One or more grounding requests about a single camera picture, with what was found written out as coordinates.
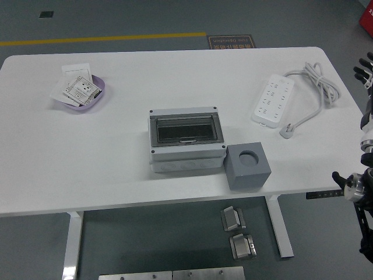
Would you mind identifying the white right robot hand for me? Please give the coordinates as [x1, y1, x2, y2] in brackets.
[353, 51, 373, 141]

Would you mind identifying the grey box with clear flap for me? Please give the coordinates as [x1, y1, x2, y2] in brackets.
[147, 106, 228, 174]

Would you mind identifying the grey cube with round hole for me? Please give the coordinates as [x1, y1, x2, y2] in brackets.
[226, 142, 272, 192]

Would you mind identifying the red object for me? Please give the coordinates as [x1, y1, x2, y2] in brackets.
[358, 5, 373, 36]

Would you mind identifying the white power strip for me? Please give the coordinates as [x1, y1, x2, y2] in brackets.
[251, 73, 295, 129]

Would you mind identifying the brown floor sign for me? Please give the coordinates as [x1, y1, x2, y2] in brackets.
[206, 35, 256, 51]

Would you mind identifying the small metal block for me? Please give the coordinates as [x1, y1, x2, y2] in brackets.
[229, 233, 258, 260]
[220, 206, 247, 233]

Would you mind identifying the metal plate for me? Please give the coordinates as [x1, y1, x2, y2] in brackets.
[172, 266, 245, 280]
[98, 271, 173, 280]

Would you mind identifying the yellow floor tape line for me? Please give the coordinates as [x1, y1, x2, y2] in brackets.
[0, 32, 207, 47]

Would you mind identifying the purple tray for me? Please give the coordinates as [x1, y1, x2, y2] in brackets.
[54, 75, 106, 112]

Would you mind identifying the printed white socket panel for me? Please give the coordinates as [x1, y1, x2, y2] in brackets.
[62, 75, 101, 106]

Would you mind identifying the plain white card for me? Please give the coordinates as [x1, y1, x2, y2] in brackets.
[50, 77, 79, 107]

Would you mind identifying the white power cord with plug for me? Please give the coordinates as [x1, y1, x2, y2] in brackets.
[279, 61, 342, 140]

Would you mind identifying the black under-table bracket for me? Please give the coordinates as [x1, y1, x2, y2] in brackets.
[305, 190, 344, 200]

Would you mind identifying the white wall switch plate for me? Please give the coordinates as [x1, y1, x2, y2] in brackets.
[61, 63, 94, 82]

